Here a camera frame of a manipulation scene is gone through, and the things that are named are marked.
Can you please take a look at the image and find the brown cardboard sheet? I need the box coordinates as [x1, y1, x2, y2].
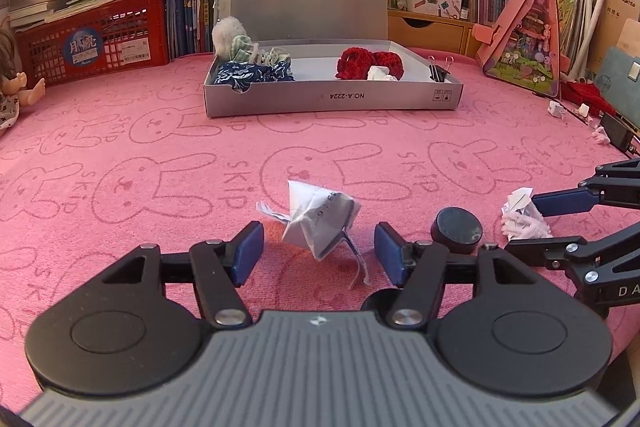
[590, 0, 640, 78]

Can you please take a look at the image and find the red yarn mat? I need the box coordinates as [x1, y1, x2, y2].
[562, 79, 617, 114]

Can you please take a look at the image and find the pink rabbit print mat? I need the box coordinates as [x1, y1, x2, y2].
[0, 52, 640, 414]

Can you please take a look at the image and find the brown-haired doll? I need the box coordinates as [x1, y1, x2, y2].
[0, 27, 46, 138]

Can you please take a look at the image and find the green checked cloth pouch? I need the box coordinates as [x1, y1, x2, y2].
[227, 34, 292, 68]

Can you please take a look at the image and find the white fluffy pom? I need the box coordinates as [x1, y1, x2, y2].
[212, 17, 247, 58]

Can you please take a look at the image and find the wooden drawer organizer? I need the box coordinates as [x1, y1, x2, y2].
[387, 9, 482, 58]

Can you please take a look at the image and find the pink house-shaped case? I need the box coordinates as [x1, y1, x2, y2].
[472, 0, 564, 98]

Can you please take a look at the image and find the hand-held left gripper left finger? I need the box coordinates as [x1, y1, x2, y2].
[102, 221, 265, 329]

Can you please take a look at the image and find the black round lid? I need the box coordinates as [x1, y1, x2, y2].
[430, 206, 485, 255]
[360, 289, 401, 314]

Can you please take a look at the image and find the red crochet piece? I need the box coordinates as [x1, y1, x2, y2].
[335, 48, 405, 80]

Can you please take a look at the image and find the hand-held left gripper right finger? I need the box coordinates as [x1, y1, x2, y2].
[374, 222, 537, 329]

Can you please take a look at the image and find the black binder clip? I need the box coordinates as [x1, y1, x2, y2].
[427, 55, 454, 83]

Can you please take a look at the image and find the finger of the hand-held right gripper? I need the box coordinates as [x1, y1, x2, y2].
[531, 159, 640, 219]
[505, 235, 640, 294]

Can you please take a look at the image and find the red plastic basket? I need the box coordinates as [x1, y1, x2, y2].
[15, 0, 169, 86]

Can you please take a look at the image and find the navy floral cloth pouch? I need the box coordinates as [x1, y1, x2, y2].
[214, 59, 296, 94]

